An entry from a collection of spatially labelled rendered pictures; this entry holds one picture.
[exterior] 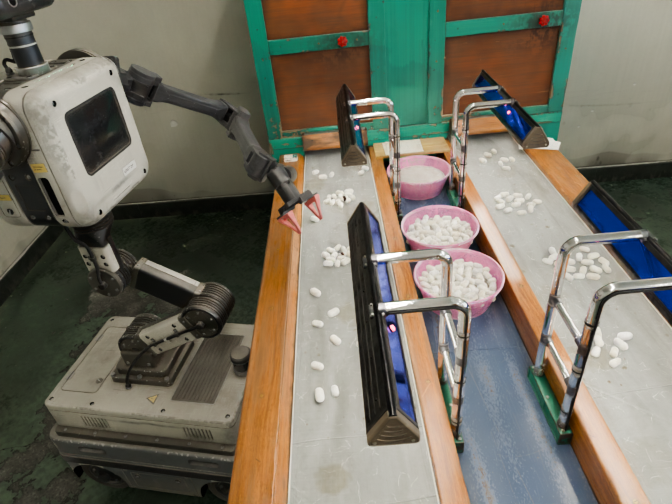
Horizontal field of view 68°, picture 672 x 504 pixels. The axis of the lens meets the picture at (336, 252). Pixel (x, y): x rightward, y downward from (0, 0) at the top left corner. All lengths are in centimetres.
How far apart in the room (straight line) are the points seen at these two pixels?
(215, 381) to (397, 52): 151
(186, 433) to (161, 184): 223
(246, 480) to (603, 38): 303
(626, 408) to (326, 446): 67
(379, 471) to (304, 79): 167
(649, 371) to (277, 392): 89
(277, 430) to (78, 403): 86
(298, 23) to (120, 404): 159
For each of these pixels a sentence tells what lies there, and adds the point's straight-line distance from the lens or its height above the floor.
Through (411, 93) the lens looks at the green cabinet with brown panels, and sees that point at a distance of 234.
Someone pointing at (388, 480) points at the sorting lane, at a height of 74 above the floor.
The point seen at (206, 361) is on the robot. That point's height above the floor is 47.
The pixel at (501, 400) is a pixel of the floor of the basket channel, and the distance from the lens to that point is 134.
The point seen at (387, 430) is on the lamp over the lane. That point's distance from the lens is 77.
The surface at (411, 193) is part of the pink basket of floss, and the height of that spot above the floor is 71.
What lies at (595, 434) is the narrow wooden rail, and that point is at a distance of 122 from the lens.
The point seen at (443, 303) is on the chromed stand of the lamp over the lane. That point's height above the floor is 112.
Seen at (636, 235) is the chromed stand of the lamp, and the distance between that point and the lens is 116.
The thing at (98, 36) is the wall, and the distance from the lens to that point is 338.
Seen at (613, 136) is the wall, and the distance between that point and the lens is 372.
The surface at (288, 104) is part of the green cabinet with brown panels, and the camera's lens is 232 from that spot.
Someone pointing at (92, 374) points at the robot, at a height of 47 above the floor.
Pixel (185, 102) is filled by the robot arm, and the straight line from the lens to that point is 179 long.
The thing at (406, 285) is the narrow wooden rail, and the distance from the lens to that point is 149.
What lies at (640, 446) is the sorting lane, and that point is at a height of 74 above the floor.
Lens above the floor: 171
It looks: 35 degrees down
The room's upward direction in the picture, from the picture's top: 6 degrees counter-clockwise
